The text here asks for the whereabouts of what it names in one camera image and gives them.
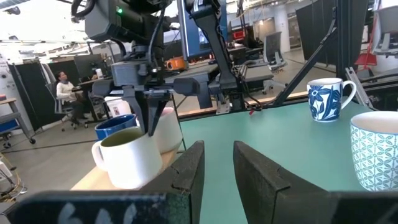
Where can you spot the orange mug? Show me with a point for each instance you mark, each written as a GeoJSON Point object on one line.
{"type": "Point", "coordinates": [177, 64]}

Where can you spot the green leaf pattern mug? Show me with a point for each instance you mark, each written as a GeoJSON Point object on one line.
{"type": "Point", "coordinates": [376, 155]}

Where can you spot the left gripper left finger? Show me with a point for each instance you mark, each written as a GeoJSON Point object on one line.
{"type": "Point", "coordinates": [194, 174]}

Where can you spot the black partition panel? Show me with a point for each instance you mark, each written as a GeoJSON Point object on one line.
{"type": "Point", "coordinates": [31, 93]}
{"type": "Point", "coordinates": [314, 31]}

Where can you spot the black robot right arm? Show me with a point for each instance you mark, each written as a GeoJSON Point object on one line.
{"type": "Point", "coordinates": [102, 21]}

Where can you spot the white chair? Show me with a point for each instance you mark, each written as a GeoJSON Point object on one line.
{"type": "Point", "coordinates": [388, 21]}

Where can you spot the navy blue glazed mug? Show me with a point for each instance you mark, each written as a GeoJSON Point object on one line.
{"type": "Point", "coordinates": [112, 129]}

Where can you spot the seated person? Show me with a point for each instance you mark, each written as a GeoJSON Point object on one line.
{"type": "Point", "coordinates": [65, 90]}

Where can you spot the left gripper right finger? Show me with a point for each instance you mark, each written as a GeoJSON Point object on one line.
{"type": "Point", "coordinates": [258, 177]}

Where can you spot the grey office chair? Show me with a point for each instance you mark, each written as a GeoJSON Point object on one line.
{"type": "Point", "coordinates": [59, 107]}
{"type": "Point", "coordinates": [273, 46]}

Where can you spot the white mug olive interior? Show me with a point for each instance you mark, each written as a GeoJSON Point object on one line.
{"type": "Point", "coordinates": [133, 161]}

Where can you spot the green table mat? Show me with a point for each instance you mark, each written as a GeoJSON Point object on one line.
{"type": "Point", "coordinates": [280, 140]}

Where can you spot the white mug pink interior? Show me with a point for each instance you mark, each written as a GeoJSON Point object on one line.
{"type": "Point", "coordinates": [171, 133]}

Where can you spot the black table frame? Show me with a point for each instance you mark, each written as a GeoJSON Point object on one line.
{"type": "Point", "coordinates": [351, 31]}

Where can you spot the blue screen computer monitor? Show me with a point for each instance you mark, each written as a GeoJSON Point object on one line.
{"type": "Point", "coordinates": [191, 37]}

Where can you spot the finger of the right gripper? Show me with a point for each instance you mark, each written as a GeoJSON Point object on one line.
{"type": "Point", "coordinates": [155, 115]}
{"type": "Point", "coordinates": [133, 105]}

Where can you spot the black desk monitor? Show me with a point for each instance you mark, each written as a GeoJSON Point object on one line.
{"type": "Point", "coordinates": [88, 65]}

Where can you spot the white paper cup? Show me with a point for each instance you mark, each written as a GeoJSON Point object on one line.
{"type": "Point", "coordinates": [99, 73]}

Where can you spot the black metal shelf frame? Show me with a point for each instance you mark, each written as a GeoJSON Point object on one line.
{"type": "Point", "coordinates": [183, 140]}

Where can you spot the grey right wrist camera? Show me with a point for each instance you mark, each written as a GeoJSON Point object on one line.
{"type": "Point", "coordinates": [127, 74]}

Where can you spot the grey rolling cart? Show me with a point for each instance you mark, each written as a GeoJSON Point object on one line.
{"type": "Point", "coordinates": [12, 116]}

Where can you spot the white mug blue floral print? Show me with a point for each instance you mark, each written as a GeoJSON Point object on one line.
{"type": "Point", "coordinates": [326, 102]}

